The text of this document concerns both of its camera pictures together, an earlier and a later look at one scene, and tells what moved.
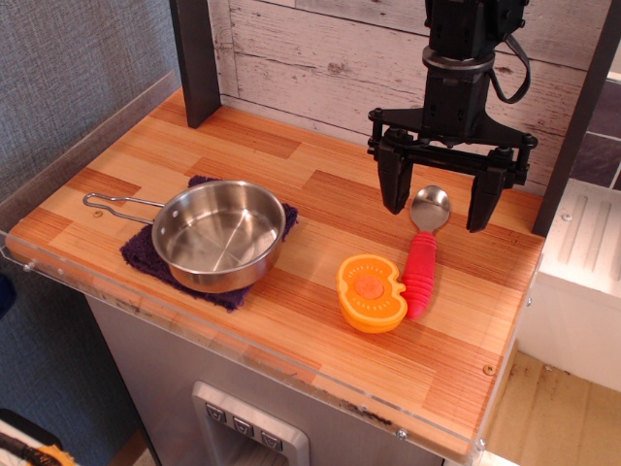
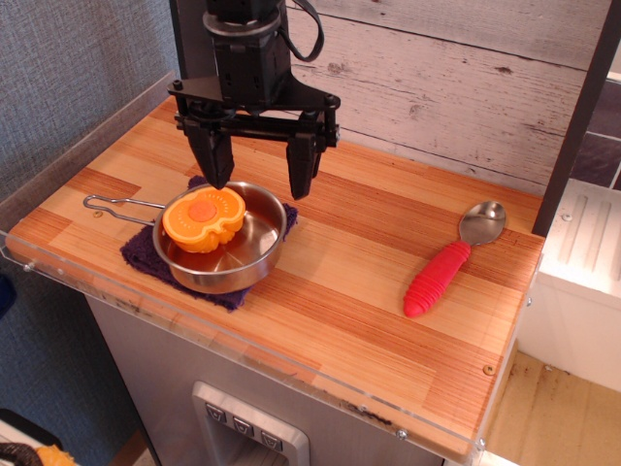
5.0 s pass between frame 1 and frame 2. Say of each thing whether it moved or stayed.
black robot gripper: moved
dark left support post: stayed
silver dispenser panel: stayed
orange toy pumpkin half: moved
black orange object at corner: stayed
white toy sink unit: stayed
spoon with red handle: moved
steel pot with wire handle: stayed
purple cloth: stayed
